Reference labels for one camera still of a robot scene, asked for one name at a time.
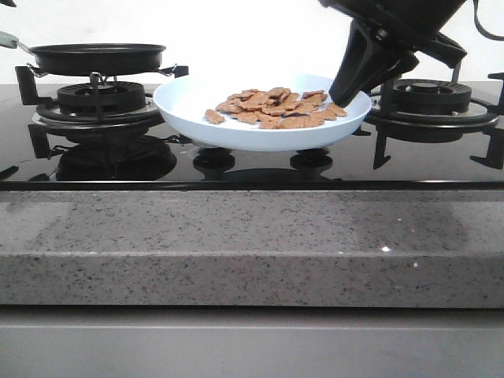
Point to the right black gas burner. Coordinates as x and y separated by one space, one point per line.
429 106

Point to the light blue plate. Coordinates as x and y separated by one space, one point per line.
183 102

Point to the black frying pan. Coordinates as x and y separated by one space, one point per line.
108 59

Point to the black gas burner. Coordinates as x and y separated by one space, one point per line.
429 106
86 106

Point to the right black pan support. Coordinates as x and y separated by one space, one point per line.
492 159

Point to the black glass gas hob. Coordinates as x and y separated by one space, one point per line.
163 161

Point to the silver stove knob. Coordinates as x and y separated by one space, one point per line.
314 151
214 150

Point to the right silver stove knob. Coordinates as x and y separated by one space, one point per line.
314 151

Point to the left black gas burner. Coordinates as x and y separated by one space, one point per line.
86 106

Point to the left silver stove knob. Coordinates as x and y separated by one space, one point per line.
214 150

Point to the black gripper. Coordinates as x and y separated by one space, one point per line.
369 62

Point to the grey cabinet front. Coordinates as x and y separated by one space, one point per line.
41 341

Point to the brown meat pieces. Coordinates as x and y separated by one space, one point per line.
276 109

